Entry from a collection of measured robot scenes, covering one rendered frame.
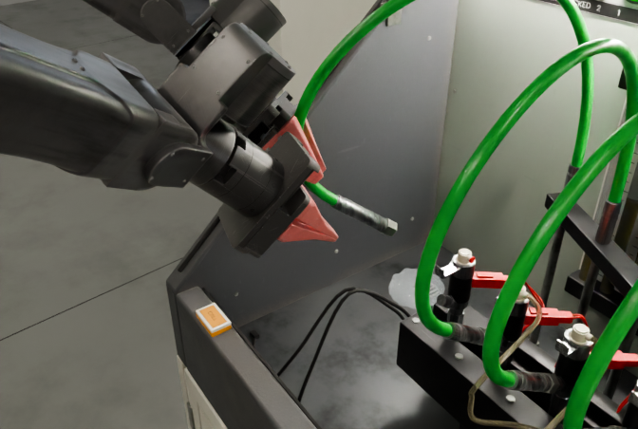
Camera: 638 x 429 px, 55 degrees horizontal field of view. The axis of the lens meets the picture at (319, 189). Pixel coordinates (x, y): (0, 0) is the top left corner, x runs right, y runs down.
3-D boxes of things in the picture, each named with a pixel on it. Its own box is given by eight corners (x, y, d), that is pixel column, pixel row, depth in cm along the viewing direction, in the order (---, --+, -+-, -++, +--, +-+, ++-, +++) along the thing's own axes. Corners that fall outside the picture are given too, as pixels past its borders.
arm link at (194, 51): (172, 65, 71) (164, 60, 66) (213, 22, 71) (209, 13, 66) (215, 106, 72) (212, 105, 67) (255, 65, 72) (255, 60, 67)
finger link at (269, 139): (344, 149, 74) (288, 94, 72) (339, 166, 67) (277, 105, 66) (305, 186, 76) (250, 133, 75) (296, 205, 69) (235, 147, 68)
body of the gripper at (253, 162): (326, 172, 52) (263, 124, 47) (249, 258, 53) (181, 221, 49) (300, 139, 57) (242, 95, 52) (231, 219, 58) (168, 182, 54)
